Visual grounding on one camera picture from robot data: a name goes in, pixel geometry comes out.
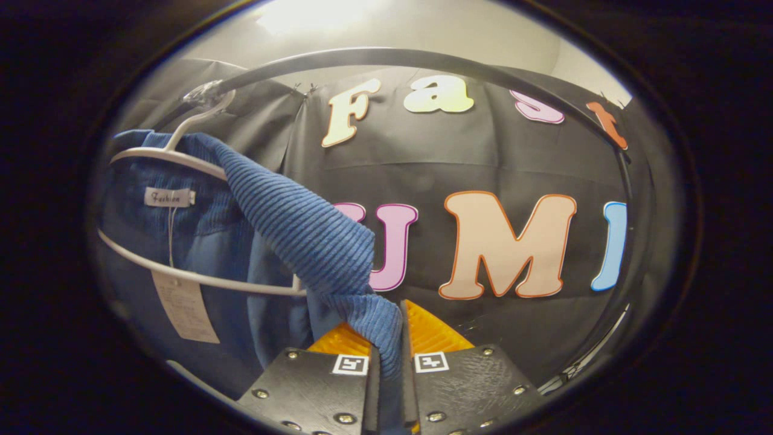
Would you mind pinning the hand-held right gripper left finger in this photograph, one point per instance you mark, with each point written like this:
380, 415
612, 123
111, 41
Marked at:
314, 393

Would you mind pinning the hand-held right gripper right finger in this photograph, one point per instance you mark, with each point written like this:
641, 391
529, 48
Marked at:
408, 380

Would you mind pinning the black clothes rack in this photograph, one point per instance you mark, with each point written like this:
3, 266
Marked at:
392, 57

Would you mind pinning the clear tape wad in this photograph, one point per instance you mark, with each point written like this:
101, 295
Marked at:
208, 93

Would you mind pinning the white hanger taped to rail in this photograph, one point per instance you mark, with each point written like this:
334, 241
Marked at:
151, 152

